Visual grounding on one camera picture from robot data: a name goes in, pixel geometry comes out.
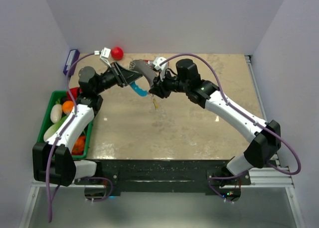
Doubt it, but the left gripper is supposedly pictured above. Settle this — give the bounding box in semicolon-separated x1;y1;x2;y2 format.
94;62;143;95

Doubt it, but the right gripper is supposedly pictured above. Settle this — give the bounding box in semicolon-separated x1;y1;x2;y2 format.
149;69;189;99

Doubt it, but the blue grey keyring with rings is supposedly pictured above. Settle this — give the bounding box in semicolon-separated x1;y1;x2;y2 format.
129;59;157;97

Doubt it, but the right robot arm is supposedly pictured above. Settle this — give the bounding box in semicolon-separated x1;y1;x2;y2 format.
149;57;281;185

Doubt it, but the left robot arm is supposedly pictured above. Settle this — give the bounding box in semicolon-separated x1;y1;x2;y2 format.
32;62;142;186

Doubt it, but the red tomato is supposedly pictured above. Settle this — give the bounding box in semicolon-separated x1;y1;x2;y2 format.
111;47;124;61

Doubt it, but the red bell pepper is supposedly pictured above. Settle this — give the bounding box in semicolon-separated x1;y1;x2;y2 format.
66;87;82;101

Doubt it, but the purple box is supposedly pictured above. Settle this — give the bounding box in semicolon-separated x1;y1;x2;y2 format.
63;49;80;75

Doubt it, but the orange fruit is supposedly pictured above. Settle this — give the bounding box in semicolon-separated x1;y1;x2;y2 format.
62;101;74;114

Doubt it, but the green plastic bin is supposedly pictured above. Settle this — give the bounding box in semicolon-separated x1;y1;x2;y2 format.
37;91;93;160

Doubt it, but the white radish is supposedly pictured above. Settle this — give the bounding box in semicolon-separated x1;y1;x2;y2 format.
50;104;62;123

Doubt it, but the orange pumpkin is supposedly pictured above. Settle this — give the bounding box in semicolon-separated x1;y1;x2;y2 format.
71;135;86;155

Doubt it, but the green cabbage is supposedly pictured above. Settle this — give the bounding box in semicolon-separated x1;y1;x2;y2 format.
43;116;67;141

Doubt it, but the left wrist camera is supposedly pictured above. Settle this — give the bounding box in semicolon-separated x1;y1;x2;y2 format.
100;47;111;67

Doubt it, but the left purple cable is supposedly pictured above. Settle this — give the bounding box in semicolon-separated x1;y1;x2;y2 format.
46;51;108;223

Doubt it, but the purple cable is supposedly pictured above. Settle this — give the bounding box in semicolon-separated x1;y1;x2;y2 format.
46;51;108;223
159;53;302;204

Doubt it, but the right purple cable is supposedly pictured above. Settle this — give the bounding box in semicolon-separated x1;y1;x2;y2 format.
159;53;302;204

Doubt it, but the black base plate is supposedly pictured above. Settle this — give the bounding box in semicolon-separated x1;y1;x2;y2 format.
75;159;251;200

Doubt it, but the aluminium frame rail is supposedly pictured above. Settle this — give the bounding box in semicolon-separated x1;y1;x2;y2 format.
20;168;305;228

